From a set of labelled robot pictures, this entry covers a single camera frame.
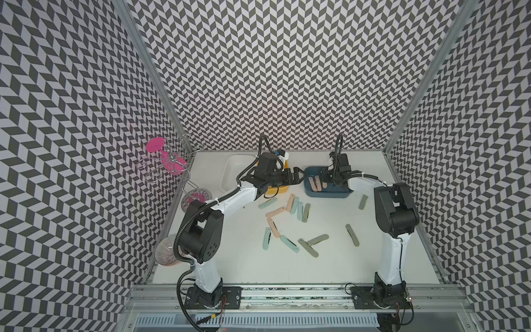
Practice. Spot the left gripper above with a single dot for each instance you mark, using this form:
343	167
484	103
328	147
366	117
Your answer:
288	178

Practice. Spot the dark teal storage box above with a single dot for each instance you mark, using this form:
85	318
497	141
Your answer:
331	192

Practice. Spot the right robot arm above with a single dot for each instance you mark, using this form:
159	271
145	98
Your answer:
396	216

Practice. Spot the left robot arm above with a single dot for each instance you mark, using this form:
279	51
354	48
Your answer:
199	235

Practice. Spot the yellow storage box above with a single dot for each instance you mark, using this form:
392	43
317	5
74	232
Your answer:
278	190

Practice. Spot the mint fruit knife upper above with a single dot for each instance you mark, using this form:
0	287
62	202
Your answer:
295	205

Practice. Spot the mint fruit knife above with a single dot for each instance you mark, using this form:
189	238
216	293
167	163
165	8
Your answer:
267	238
292	246
295	205
267	203
300	211

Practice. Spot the mint fruit knife middle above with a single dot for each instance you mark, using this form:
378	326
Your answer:
300	211

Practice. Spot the olive fruit knife upper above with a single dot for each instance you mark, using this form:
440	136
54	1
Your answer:
305	212

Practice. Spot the olive fruit knife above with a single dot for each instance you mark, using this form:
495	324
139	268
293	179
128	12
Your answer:
352	235
308	248
363	201
305	212

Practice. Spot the olive fruit knife far right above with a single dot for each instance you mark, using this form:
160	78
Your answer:
363	201

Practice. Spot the mint fruit knife far left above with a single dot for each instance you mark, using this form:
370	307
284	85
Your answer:
267	203

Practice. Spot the mint fruit knife lower left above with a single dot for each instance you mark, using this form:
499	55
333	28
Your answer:
267	238

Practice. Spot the olive fruit knife angled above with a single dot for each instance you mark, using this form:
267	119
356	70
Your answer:
317	239

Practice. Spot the white storage box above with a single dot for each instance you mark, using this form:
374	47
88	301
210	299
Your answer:
233	167

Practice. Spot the olive fruit knife lower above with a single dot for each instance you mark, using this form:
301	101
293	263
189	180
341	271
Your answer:
308	248

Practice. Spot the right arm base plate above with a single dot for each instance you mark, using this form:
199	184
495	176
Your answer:
377	297

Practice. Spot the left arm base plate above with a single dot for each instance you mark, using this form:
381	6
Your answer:
229	296

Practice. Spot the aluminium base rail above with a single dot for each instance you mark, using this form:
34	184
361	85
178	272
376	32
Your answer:
420	298

